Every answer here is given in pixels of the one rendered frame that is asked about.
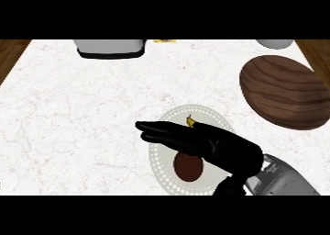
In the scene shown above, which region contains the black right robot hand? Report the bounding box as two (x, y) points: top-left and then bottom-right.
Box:
(134, 120), (265, 196)

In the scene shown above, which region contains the yellow pear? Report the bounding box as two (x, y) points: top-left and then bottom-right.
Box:
(186, 113), (197, 129)

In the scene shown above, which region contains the white round placemat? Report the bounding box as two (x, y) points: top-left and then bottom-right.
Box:
(147, 104), (237, 196)

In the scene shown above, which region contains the brown wooden bowl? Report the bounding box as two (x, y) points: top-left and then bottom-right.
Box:
(239, 54), (330, 131)

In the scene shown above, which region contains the brown oval fruit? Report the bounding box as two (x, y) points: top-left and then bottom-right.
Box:
(172, 151), (205, 183)

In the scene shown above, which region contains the pale grey round object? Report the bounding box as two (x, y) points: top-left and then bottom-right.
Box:
(256, 39), (296, 50)

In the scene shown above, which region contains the grey appliance with black base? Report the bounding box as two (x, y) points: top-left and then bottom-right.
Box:
(73, 39), (149, 61)

